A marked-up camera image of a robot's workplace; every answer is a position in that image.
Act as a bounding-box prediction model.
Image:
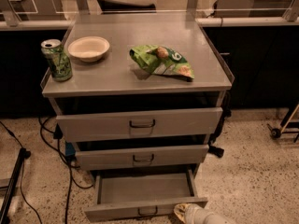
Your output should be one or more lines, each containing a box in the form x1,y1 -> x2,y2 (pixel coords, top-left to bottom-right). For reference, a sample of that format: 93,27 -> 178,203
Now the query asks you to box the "grey top drawer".
57,107 -> 222,142

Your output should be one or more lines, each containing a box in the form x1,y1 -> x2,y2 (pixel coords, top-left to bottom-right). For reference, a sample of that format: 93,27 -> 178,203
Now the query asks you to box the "grey drawer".
85,166 -> 207,222
76,145 -> 208,171
57,107 -> 222,142

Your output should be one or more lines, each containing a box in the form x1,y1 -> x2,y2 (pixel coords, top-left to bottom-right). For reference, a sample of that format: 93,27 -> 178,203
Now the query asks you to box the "black floor cable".
37,115 -> 94,224

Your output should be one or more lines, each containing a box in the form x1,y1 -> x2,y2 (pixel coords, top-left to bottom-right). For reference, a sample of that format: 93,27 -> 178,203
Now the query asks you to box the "white window ledge rail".
0,16 -> 299,32

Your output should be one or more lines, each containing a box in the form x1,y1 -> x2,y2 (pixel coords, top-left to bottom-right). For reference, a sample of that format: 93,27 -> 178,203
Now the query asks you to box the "black stand leg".
0,147 -> 31,224

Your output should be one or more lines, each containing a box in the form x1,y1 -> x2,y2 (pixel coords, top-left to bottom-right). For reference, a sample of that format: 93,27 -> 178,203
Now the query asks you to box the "green soda can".
41,39 -> 72,81

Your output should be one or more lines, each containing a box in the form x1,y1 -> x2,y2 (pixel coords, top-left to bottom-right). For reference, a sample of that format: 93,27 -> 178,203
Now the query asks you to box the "wheeled black cart frame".
267,103 -> 299,143

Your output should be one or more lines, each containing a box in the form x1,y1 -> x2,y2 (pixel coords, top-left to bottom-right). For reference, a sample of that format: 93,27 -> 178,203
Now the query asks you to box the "white paper bowl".
68,36 -> 110,63

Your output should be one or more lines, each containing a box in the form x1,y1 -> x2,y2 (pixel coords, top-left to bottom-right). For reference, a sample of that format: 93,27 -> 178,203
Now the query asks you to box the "thin black left cable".
0,121 -> 43,224

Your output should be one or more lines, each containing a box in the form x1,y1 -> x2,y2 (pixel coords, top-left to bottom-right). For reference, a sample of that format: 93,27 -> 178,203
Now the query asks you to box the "grey metal drawer cabinet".
40,12 -> 235,179

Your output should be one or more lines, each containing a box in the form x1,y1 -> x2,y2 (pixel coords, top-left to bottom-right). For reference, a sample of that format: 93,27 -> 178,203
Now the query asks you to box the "black cabinet caster wheel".
208,146 -> 224,158

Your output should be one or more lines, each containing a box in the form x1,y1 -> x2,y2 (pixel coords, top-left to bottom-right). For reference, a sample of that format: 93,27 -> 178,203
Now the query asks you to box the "grey bottom drawer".
85,166 -> 207,222

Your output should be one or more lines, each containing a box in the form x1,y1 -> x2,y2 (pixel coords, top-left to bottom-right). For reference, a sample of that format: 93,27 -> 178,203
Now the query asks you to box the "grey middle drawer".
76,145 -> 208,171

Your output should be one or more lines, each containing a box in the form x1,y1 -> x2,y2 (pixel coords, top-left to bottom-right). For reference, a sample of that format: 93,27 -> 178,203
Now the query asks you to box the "green chip bag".
129,45 -> 194,79

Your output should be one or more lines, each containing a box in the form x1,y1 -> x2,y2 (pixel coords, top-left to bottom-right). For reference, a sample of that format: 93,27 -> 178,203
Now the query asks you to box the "white and yellow gripper body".
174,203 -> 206,224

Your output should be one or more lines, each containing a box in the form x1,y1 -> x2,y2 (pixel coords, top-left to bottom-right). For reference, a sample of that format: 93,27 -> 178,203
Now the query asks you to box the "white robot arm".
174,203 -> 236,224

